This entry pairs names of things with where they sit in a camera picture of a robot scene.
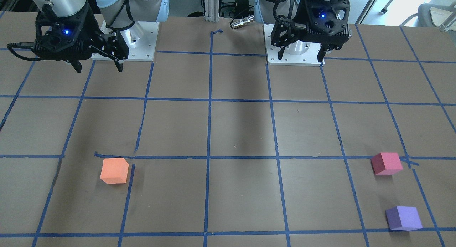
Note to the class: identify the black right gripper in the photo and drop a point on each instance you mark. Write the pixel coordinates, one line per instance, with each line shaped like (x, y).
(90, 30)

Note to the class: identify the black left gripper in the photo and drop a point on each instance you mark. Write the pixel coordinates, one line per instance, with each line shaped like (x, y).
(289, 18)

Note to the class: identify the orange foam cube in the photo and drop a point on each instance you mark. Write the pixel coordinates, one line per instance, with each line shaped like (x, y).
(114, 171)

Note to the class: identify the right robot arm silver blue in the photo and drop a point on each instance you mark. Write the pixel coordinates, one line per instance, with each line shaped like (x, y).
(115, 12)

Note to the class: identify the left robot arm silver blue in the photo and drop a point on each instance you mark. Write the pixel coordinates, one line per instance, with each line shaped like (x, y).
(263, 11)

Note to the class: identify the silver cylindrical connector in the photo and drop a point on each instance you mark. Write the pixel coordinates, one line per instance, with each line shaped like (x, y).
(242, 22)

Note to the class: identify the black power adapter box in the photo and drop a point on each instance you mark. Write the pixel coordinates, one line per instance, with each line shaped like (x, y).
(239, 9)

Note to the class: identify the red foam cube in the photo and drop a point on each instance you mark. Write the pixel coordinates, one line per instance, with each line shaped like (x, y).
(386, 163)

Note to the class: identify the grey office chair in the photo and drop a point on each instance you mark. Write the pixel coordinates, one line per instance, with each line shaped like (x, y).
(432, 14)

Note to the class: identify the purple foam cube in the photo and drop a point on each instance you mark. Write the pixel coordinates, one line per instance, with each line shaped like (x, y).
(403, 218)

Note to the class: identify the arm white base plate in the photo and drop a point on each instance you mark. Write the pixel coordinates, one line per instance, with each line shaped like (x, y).
(141, 39)
(297, 54)

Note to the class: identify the aluminium frame post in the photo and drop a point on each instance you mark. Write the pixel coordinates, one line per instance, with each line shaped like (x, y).
(211, 10)

